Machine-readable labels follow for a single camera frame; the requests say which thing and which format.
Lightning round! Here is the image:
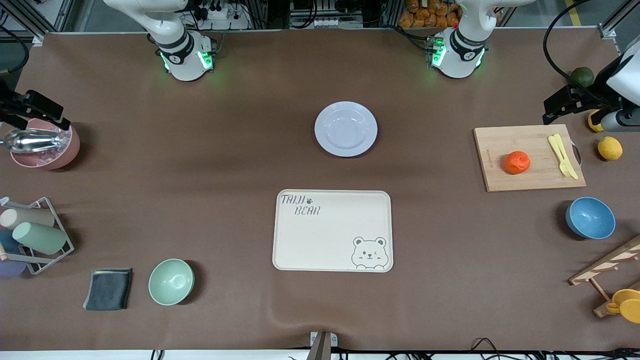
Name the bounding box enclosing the pink bowl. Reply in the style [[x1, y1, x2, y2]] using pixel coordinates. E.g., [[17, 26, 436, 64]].
[[10, 118, 81, 170]]

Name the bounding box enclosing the cream bear print tray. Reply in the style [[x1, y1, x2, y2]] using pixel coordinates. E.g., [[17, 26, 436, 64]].
[[272, 189, 394, 273]]

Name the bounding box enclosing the purple cup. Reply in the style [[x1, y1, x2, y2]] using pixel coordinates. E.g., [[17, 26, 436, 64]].
[[0, 257, 28, 279]]

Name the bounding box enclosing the wooden cutting board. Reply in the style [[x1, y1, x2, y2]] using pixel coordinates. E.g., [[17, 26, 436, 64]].
[[473, 124, 587, 193]]

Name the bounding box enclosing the white round plate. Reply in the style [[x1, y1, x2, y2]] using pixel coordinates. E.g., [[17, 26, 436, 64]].
[[314, 101, 378, 158]]

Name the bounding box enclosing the brown table mat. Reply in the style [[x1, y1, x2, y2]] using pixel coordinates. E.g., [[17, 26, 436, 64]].
[[0, 27, 640, 353]]

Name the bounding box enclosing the white power strip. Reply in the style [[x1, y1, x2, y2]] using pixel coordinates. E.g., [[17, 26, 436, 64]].
[[197, 4, 249, 30]]

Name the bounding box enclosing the yellow plastic fork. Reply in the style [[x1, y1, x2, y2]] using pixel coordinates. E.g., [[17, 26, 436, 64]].
[[554, 133, 579, 180]]

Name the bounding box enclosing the yellow mug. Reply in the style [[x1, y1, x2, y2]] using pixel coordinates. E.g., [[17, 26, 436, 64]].
[[606, 288, 640, 324]]

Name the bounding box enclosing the pale green cup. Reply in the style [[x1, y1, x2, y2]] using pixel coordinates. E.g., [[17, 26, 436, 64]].
[[12, 221, 68, 255]]

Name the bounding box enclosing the grey wire cup rack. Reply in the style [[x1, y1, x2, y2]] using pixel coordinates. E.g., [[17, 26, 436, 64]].
[[0, 196, 75, 276]]

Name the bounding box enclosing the pale green bowl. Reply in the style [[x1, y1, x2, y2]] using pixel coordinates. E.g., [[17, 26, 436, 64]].
[[148, 258, 195, 306]]

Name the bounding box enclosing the blue cup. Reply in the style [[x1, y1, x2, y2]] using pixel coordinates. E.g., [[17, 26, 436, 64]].
[[0, 229, 21, 253]]

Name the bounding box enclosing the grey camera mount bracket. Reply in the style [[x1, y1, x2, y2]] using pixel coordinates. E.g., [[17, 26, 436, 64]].
[[306, 331, 339, 360]]

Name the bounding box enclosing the orange fruit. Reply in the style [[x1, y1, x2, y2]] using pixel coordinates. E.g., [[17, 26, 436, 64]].
[[504, 151, 531, 175]]

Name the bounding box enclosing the dark green lime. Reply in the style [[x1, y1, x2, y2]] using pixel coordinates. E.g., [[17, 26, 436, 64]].
[[570, 66, 595, 88]]

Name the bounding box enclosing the blue bowl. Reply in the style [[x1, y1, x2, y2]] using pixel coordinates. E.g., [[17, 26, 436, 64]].
[[565, 196, 617, 240]]

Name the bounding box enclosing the wooden peg rack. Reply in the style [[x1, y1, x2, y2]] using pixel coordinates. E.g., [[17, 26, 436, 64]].
[[568, 235, 640, 318]]

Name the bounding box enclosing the shiny metal scoop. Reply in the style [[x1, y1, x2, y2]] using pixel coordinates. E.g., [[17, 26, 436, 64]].
[[2, 128, 68, 154]]

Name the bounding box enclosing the yellow plastic knife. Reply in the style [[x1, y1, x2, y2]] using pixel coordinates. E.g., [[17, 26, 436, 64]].
[[547, 134, 569, 175]]

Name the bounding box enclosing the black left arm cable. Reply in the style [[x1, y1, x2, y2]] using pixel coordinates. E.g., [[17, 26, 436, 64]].
[[543, 0, 608, 101]]

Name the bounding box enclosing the bag of orange fruit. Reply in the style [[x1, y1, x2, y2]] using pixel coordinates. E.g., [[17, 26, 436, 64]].
[[398, 0, 463, 29]]

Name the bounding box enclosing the beige cup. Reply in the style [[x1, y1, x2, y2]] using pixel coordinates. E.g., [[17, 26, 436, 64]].
[[0, 207, 56, 230]]

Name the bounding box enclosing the dark grey folded cloth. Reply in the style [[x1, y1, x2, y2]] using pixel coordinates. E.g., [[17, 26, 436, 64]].
[[83, 268, 133, 311]]

